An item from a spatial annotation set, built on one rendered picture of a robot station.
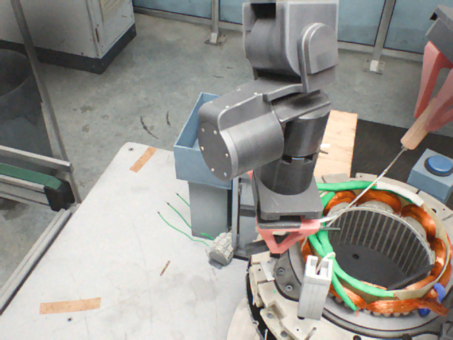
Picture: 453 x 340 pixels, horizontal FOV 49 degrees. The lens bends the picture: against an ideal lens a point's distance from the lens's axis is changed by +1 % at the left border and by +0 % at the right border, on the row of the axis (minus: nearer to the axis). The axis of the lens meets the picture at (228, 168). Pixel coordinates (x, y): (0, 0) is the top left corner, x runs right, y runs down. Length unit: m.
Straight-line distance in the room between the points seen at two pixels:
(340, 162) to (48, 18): 2.36
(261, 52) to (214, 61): 2.61
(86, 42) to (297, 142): 2.52
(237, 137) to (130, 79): 2.54
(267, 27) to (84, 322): 0.72
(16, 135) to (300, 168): 1.72
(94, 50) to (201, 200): 2.04
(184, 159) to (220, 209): 0.16
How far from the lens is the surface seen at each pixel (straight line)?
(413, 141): 0.54
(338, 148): 0.89
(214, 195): 0.97
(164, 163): 1.25
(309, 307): 0.61
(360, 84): 2.97
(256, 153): 0.43
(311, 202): 0.52
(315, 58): 0.43
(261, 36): 0.45
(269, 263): 0.67
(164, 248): 1.08
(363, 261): 0.79
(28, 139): 2.16
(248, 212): 0.62
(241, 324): 0.95
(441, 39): 0.50
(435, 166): 0.94
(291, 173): 0.50
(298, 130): 0.46
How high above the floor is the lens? 1.65
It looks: 45 degrees down
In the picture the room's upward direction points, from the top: 1 degrees clockwise
